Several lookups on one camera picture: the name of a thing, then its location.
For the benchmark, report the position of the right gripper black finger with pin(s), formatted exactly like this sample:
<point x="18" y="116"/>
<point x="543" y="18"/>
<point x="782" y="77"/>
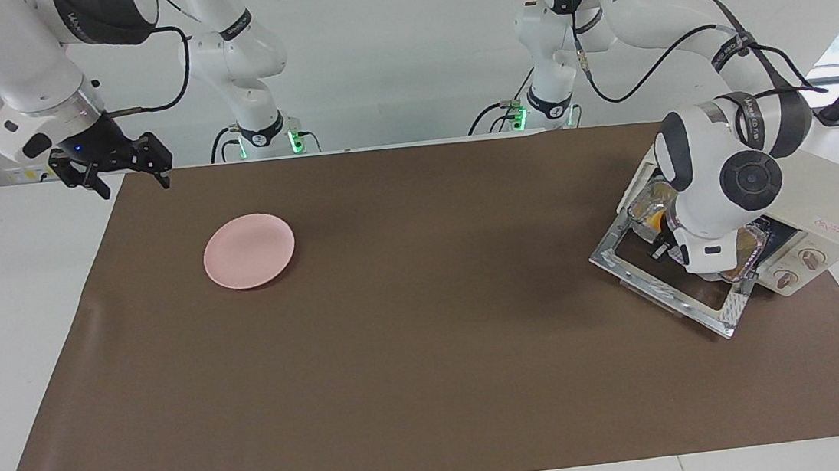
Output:
<point x="158" y="157"/>
<point x="87" y="179"/>

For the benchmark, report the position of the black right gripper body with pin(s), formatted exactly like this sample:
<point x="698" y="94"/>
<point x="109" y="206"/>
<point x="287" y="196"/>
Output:
<point x="95" y="147"/>

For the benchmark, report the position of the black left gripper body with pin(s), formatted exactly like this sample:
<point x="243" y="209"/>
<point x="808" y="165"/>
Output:
<point x="663" y="250"/>

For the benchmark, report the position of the sliced golden bread loaf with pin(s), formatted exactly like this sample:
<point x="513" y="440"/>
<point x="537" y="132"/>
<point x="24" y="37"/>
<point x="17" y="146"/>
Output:
<point x="667" y="221"/>

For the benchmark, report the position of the aluminium foil tray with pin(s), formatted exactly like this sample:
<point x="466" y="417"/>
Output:
<point x="647" y="206"/>

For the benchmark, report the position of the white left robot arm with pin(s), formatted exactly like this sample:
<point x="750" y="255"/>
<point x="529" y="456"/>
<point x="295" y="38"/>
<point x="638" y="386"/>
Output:
<point x="696" y="155"/>

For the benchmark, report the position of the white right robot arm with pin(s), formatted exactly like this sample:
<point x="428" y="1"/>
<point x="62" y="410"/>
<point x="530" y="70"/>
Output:
<point x="17" y="51"/>

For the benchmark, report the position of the white oven knob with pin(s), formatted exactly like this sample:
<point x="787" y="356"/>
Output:
<point x="812" y="258"/>
<point x="787" y="278"/>

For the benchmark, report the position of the white toaster oven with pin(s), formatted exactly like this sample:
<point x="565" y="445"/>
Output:
<point x="823" y="189"/>

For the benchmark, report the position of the pink round plate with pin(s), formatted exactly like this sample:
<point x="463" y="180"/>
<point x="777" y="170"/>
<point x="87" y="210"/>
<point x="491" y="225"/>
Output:
<point x="248" y="252"/>

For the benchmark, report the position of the brown table mat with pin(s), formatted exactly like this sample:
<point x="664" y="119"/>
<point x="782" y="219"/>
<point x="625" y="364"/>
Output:
<point x="433" y="380"/>

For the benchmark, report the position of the glass oven door chrome frame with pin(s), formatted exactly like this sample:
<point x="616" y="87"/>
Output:
<point x="654" y="274"/>

